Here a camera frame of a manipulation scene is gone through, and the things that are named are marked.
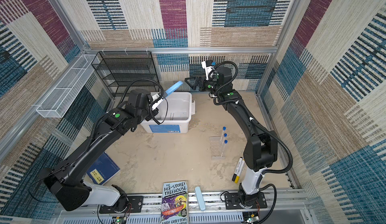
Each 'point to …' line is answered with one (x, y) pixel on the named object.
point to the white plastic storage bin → (174, 114)
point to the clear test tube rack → (216, 148)
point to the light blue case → (200, 198)
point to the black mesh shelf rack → (119, 70)
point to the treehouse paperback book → (175, 202)
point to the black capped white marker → (234, 176)
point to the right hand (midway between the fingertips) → (189, 81)
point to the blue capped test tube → (225, 142)
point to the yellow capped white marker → (237, 176)
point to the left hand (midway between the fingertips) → (150, 98)
